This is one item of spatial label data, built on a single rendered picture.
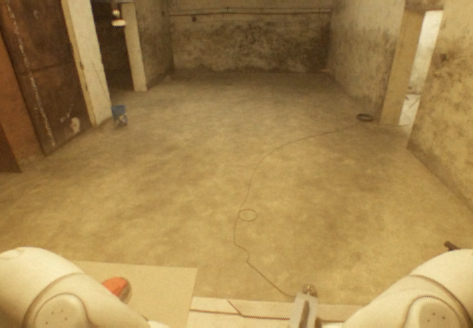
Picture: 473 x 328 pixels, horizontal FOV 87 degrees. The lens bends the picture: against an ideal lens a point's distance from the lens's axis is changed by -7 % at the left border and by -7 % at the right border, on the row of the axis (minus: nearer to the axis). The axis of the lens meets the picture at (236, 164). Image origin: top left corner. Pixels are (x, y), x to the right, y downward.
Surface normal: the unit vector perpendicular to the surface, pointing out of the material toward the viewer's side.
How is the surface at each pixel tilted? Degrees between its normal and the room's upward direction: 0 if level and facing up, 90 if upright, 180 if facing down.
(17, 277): 9
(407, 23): 90
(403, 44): 90
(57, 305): 27
